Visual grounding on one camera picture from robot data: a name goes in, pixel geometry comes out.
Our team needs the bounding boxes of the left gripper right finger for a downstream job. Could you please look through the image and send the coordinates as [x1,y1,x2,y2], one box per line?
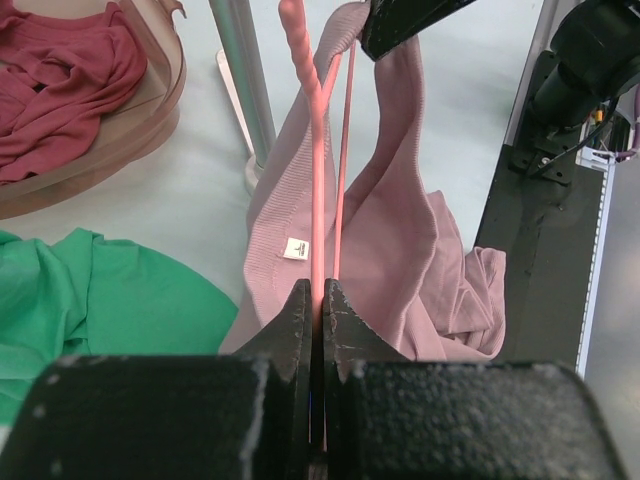
[323,279,628,479]

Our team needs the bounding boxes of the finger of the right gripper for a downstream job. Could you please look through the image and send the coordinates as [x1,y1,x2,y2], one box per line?
[360,0,474,61]

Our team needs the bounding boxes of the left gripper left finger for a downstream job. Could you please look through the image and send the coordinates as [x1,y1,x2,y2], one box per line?
[1,280,311,479]

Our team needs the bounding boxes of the pink hanger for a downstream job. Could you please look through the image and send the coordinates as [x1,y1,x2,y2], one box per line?
[278,1,342,451]

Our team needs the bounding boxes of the mauve pink tank top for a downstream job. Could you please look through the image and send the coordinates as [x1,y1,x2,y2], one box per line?
[217,2,509,364]

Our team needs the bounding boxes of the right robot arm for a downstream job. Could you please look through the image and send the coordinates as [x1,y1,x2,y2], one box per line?
[511,1,639,184]

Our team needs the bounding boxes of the green tank top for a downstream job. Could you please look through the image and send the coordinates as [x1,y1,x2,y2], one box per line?
[1,229,237,425]

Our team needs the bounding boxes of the grey clothes rack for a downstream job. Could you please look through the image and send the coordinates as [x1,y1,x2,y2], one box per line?
[209,0,276,192]

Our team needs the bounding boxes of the brown plastic basket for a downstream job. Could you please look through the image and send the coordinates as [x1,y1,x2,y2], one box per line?
[1,1,186,219]

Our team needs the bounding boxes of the red garment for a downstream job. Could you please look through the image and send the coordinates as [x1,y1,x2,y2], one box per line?
[1,1,147,184]

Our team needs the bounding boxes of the white cable duct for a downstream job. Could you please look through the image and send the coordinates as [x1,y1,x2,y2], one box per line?
[575,147,617,378]

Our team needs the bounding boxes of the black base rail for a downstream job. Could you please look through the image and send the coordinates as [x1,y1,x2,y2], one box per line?
[469,49,621,376]

